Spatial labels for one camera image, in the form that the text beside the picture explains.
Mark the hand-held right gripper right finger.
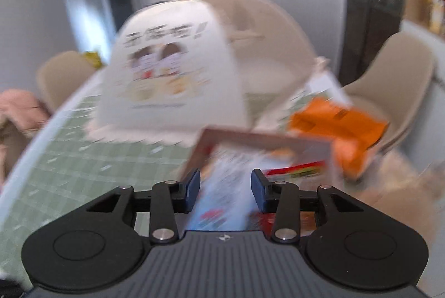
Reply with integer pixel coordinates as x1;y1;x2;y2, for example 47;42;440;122
251;169;378;244

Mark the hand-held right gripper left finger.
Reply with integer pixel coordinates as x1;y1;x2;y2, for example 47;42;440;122
85;169;201;245

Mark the blue white snack packet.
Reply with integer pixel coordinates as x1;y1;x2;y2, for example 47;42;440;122
186;145;259;232

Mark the large red spicy snack packet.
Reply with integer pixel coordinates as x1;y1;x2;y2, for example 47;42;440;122
262;161;327;178

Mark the pink cardboard box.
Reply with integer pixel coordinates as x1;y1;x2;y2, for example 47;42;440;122
177;126;335;187

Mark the orange snack bag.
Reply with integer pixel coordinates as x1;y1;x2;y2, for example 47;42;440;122
289;96;389;178

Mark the brown teddy bear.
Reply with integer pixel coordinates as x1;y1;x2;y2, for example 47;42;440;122
348;148;445;239

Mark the white cartoon print food cover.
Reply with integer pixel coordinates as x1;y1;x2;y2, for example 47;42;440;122
85;0;352;149

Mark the yellow toy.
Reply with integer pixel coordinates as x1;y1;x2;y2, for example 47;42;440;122
83;51;104;68

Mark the beige chair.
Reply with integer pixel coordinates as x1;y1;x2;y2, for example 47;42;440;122
38;51;103;113
342;32;435;154

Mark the pink jacket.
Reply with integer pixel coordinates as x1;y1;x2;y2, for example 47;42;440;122
0;89;51;135

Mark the dark cabinet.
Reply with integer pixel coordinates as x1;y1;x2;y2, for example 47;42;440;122
348;0;409;86

